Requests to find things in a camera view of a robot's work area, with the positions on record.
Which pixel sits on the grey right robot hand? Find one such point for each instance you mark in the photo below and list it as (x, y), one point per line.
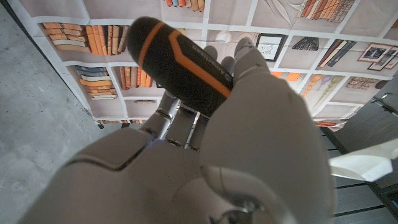
(264, 140)

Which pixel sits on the black orange screwdriver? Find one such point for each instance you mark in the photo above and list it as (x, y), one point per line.
(180, 65)

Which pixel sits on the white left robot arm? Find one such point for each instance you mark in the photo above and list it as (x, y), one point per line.
(363, 161)

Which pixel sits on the printed bookshelf backdrop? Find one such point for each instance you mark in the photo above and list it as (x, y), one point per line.
(217, 31)

